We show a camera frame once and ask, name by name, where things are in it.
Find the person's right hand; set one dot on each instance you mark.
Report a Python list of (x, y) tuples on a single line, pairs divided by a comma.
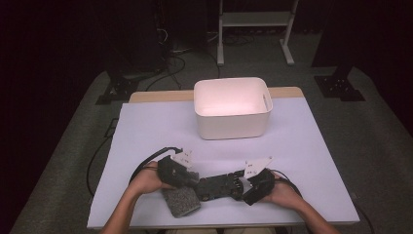
[(284, 193)]

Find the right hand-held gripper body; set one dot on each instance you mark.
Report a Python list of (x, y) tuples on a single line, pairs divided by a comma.
[(261, 185)]

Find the dark curtain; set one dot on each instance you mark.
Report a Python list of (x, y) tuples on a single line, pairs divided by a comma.
[(373, 32)]

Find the grey sponge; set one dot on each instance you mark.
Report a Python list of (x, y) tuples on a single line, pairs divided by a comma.
[(181, 203)]

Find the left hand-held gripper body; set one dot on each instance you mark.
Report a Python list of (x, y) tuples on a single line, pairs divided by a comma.
[(175, 174)]

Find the white metal stand frame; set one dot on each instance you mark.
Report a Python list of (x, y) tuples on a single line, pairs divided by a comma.
[(253, 19)]

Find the white plastic bin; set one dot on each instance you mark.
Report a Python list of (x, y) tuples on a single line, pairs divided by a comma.
[(232, 126)]

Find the blue and black toy car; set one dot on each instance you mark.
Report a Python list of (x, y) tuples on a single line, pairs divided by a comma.
[(214, 187)]

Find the black stand base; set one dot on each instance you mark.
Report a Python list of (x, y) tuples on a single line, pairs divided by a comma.
[(339, 87), (118, 89)]

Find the wooden table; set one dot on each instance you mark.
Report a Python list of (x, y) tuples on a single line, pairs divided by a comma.
[(162, 96)]

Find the person's left hand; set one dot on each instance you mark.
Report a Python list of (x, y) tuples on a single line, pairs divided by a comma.
[(147, 180)]

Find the white table cover sheet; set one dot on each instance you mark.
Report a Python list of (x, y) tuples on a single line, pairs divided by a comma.
[(146, 130)]

